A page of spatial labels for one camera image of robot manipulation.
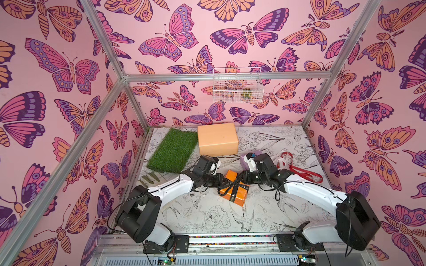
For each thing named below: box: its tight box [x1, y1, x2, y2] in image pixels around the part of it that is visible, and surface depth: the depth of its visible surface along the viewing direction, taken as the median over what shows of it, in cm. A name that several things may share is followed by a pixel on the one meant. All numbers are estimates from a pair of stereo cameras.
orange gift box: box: [219, 169, 250, 207], surface depth 85 cm
